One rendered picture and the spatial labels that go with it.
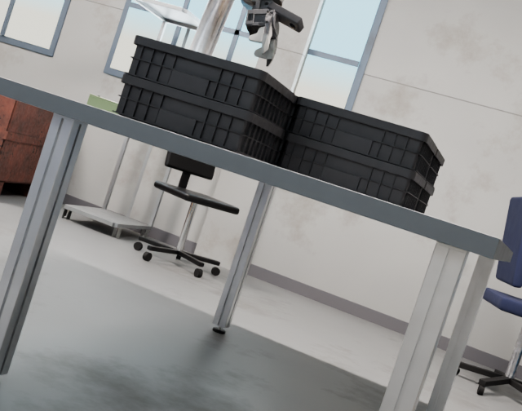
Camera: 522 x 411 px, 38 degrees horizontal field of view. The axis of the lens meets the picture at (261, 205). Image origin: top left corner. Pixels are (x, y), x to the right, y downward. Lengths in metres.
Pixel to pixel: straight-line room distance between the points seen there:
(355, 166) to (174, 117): 0.53
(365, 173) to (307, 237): 2.99
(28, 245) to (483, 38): 3.83
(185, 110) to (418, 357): 0.92
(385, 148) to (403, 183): 0.11
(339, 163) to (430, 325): 0.81
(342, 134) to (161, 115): 0.52
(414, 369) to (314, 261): 3.64
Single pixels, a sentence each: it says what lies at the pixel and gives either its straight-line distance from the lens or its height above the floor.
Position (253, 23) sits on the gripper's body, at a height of 1.07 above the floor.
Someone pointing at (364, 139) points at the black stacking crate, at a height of 0.86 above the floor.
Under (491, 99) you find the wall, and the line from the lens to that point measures 5.04.
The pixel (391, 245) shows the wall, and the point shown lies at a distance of 4.99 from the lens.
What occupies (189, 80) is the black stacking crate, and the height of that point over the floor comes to 0.85.
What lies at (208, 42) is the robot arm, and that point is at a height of 1.06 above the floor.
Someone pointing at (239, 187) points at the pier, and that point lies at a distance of 5.17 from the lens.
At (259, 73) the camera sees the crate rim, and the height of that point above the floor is 0.92.
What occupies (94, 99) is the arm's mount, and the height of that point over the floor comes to 0.74.
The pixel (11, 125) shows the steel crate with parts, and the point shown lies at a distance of 4.92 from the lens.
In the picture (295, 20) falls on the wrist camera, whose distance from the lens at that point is 2.16.
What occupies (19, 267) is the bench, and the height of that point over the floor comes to 0.29.
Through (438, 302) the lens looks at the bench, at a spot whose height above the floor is 0.55.
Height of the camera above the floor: 0.67
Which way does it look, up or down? 2 degrees down
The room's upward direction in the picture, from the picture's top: 18 degrees clockwise
